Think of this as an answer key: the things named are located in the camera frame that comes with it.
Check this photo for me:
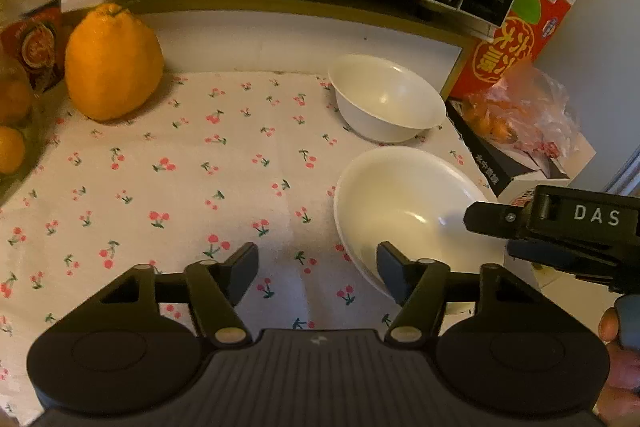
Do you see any cherry print tablecloth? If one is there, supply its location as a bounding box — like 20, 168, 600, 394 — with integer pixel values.
0, 70, 501, 423

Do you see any black and white carton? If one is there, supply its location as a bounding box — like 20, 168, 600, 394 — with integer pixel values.
445, 98, 596, 206

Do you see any small white bowl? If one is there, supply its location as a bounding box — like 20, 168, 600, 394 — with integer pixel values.
328, 54, 446, 144

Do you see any person's right hand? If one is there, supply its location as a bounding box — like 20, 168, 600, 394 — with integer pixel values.
597, 308, 639, 426

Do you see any red fruit gift box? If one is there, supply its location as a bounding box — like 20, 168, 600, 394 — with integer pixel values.
449, 0, 575, 100

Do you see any large orange citrus on table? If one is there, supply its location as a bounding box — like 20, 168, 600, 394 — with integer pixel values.
65, 3, 165, 121

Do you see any red labelled tin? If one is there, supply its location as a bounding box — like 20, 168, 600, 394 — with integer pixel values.
1, 0, 64, 93

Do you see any glass jar with tangerines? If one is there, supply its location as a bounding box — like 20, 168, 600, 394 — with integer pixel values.
1, 50, 41, 204

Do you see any medium white bowl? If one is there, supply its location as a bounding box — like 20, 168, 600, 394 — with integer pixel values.
333, 146, 504, 296

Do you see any plastic bag of fruit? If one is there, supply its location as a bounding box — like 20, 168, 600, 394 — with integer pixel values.
462, 58, 580, 158

